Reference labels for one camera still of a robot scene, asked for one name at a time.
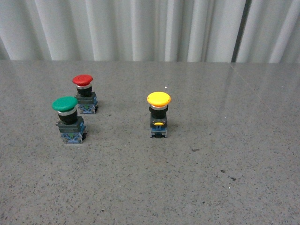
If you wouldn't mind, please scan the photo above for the yellow mushroom push button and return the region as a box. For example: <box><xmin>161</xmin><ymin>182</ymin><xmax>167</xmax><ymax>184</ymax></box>
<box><xmin>147</xmin><ymin>91</ymin><xmax>171</xmax><ymax>138</ymax></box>

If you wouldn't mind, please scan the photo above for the red mushroom push button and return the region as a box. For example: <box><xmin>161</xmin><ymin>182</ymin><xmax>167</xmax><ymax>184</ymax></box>
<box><xmin>72</xmin><ymin>75</ymin><xmax>98</xmax><ymax>114</ymax></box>

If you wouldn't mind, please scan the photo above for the green mushroom push button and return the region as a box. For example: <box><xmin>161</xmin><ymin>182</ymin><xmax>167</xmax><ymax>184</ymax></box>
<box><xmin>52</xmin><ymin>96</ymin><xmax>87</xmax><ymax>143</ymax></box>

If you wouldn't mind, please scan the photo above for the white pleated curtain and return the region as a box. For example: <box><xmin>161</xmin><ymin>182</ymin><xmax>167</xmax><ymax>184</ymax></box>
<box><xmin>0</xmin><ymin>0</ymin><xmax>300</xmax><ymax>63</ymax></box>

